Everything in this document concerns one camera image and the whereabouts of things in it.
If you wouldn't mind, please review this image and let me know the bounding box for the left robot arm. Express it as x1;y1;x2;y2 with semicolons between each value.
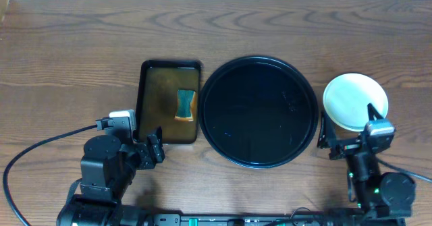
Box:
56;128;165;225

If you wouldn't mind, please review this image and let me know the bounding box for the black round serving tray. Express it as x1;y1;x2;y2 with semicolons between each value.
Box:
198;56;319;169

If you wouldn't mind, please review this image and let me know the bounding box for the green and yellow sponge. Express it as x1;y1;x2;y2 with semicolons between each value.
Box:
175;89;196;122

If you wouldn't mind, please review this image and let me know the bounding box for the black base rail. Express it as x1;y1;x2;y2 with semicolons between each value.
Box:
145;214;406;226

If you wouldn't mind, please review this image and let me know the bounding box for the light blue plate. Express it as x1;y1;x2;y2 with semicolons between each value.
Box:
323;73;389;132

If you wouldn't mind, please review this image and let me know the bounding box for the black rectangular water tray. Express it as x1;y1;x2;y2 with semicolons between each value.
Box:
134;59;202;144

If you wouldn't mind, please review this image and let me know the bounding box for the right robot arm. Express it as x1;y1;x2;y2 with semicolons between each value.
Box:
317;103;416;219

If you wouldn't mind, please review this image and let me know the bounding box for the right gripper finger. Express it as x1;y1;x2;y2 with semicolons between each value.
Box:
367;103;384;121
317;111;337;149

